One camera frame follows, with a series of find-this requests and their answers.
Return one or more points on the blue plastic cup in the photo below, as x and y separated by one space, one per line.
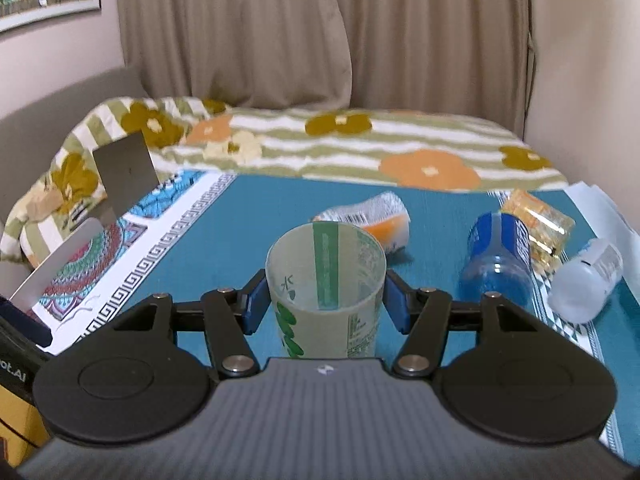
498 260

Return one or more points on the green label plastic cup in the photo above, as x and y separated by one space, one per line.
326 282

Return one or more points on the beige curtain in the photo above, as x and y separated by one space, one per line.
465 57

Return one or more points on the floral striped duvet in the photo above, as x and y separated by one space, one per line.
393 147

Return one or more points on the grey folding stand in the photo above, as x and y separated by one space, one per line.
127 174

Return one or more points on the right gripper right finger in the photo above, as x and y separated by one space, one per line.
422 314

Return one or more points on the teal patterned cloth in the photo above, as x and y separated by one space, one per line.
203 229

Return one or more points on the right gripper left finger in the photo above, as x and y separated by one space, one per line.
229 316

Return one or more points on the orange plastic cup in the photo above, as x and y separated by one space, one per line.
384 216

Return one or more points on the yellow clear plastic cup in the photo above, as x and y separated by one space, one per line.
548 229

